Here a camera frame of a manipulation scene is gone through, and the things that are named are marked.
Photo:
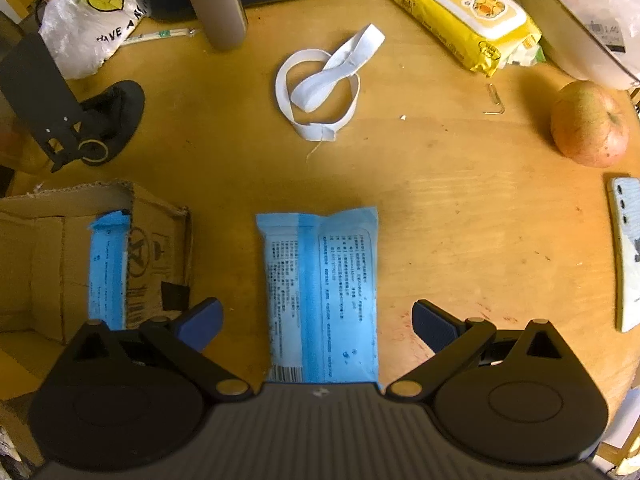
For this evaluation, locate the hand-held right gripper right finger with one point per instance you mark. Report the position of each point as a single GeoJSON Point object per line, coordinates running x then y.
{"type": "Point", "coordinates": [434, 324]}

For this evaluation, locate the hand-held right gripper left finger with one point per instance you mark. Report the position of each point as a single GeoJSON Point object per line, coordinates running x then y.
{"type": "Point", "coordinates": [204, 321]}

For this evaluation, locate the blue packet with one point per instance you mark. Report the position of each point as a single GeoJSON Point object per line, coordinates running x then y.
{"type": "Point", "coordinates": [107, 270]}
{"type": "Point", "coordinates": [320, 300]}

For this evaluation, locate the cardboard box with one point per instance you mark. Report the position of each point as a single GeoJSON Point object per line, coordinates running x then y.
{"type": "Point", "coordinates": [45, 270]}

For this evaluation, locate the wooden desktop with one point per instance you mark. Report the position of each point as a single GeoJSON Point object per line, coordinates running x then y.
{"type": "Point", "coordinates": [450, 185]}

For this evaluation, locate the white remote control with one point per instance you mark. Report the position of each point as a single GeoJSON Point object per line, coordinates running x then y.
{"type": "Point", "coordinates": [627, 260]}

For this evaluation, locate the metal paper clip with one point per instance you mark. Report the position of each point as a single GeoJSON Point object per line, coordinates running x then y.
{"type": "Point", "coordinates": [495, 97]}

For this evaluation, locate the apple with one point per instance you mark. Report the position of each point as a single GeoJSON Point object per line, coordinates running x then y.
{"type": "Point", "coordinates": [590, 125]}

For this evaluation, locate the wrapped disposable chopsticks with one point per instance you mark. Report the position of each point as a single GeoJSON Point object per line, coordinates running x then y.
{"type": "Point", "coordinates": [155, 35]}

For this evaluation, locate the black phone stand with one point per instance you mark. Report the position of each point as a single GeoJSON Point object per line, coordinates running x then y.
{"type": "Point", "coordinates": [35, 85]}

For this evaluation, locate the white plastic bag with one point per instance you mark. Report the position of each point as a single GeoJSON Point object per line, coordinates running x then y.
{"type": "Point", "coordinates": [85, 30]}

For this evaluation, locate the yellow wet wipes pack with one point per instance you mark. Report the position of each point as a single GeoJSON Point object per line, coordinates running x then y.
{"type": "Point", "coordinates": [460, 10]}

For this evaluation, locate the white bowl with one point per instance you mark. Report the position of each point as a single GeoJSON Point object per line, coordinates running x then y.
{"type": "Point", "coordinates": [575, 15]}

